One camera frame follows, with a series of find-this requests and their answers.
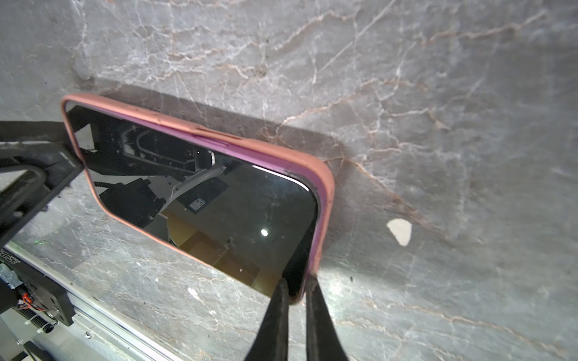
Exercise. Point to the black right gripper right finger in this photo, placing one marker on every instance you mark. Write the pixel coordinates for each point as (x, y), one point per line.
(322, 342)

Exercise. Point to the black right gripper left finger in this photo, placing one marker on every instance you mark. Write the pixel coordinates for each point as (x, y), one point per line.
(271, 342)

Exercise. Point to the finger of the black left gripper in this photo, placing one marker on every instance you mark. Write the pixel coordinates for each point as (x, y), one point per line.
(42, 156)

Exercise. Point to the purple-edged phone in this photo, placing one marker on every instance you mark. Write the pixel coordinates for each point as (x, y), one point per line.
(253, 224)

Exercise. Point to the pink phone case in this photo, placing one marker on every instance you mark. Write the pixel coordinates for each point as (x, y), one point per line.
(296, 164)

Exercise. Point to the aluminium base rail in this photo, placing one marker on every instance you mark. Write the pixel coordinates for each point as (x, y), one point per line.
(45, 317)

